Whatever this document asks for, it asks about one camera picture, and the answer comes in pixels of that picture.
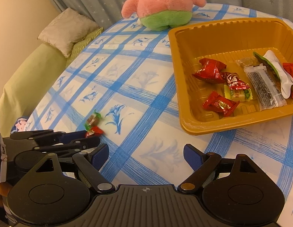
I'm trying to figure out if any blue checked tablecloth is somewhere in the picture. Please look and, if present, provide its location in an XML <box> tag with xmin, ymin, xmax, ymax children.
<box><xmin>23</xmin><ymin>2</ymin><xmax>293</xmax><ymax>227</ymax></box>

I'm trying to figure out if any left hand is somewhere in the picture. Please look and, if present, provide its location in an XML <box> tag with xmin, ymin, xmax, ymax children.
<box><xmin>0</xmin><ymin>182</ymin><xmax>12</xmax><ymax>208</ymax></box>

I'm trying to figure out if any white green snack packet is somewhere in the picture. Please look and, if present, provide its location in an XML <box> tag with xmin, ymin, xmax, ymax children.
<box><xmin>253</xmin><ymin>50</ymin><xmax>293</xmax><ymax>99</ymax></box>

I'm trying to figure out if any green patterned cushion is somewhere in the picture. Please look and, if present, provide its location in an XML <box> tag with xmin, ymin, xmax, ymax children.
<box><xmin>66</xmin><ymin>27</ymin><xmax>104</xmax><ymax>67</ymax></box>

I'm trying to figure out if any red candy in tray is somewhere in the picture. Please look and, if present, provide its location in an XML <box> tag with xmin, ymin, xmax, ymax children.
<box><xmin>202</xmin><ymin>91</ymin><xmax>240</xmax><ymax>117</ymax></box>

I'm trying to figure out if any beige cushion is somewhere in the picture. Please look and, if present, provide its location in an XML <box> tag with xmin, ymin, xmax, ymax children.
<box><xmin>38</xmin><ymin>8</ymin><xmax>99</xmax><ymax>58</ymax></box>

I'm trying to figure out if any yellow green candy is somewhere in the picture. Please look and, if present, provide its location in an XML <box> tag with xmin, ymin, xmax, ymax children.
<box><xmin>223</xmin><ymin>85</ymin><xmax>253</xmax><ymax>102</ymax></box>

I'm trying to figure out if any large red snack packet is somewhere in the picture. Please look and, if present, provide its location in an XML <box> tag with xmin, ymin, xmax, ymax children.
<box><xmin>193</xmin><ymin>58</ymin><xmax>226</xmax><ymax>84</ymax></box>

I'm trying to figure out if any green red candy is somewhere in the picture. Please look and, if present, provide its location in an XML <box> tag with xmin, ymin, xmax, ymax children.
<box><xmin>84</xmin><ymin>111</ymin><xmax>104</xmax><ymax>137</ymax></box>

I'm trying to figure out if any green covered sofa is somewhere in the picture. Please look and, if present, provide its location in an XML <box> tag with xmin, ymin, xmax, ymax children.
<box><xmin>0</xmin><ymin>43</ymin><xmax>66</xmax><ymax>137</ymax></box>

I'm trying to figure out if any pink starfish plush toy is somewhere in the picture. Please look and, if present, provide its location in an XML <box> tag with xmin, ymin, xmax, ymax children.
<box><xmin>121</xmin><ymin>0</ymin><xmax>206</xmax><ymax>31</ymax></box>

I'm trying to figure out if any orange plastic tray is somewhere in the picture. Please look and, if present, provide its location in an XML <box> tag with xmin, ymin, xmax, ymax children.
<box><xmin>169</xmin><ymin>18</ymin><xmax>293</xmax><ymax>135</ymax></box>

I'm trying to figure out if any blue patterned cushion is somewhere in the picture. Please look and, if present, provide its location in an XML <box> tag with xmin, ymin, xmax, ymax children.
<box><xmin>10</xmin><ymin>117</ymin><xmax>28</xmax><ymax>134</ymax></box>

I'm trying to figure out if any shiny red candy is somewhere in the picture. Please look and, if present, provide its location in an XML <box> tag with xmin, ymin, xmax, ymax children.
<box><xmin>221</xmin><ymin>72</ymin><xmax>250</xmax><ymax>90</ymax></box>

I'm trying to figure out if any black sesame bar packet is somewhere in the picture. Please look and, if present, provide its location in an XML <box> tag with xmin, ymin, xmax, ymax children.
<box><xmin>244</xmin><ymin>64</ymin><xmax>287</xmax><ymax>111</ymax></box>

